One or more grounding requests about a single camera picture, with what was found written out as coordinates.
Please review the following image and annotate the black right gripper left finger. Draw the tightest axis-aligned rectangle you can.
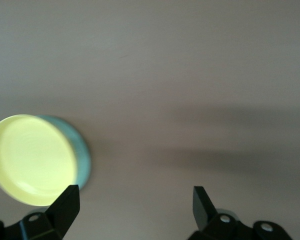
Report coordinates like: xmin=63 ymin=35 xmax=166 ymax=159
xmin=0 ymin=184 xmax=81 ymax=240

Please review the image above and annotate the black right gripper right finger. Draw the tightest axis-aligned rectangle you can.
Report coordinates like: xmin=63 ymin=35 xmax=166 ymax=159
xmin=188 ymin=185 xmax=295 ymax=240

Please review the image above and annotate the yellow plate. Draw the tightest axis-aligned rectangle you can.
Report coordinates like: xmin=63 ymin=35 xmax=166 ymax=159
xmin=0 ymin=114 xmax=79 ymax=207

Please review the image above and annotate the pale green plate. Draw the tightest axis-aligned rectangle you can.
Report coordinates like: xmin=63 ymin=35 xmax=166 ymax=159
xmin=34 ymin=114 xmax=92 ymax=189

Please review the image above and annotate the brown table cover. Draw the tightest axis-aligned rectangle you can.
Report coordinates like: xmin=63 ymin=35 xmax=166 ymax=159
xmin=0 ymin=0 xmax=300 ymax=240

